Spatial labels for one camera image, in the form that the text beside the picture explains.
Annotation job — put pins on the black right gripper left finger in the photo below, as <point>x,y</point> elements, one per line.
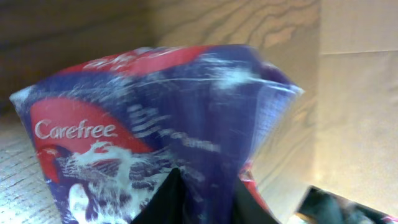
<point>166,206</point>

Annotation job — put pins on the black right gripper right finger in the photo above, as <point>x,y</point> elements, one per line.
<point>322,207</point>

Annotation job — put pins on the red purple pad package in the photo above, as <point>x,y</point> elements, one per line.
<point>109,131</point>

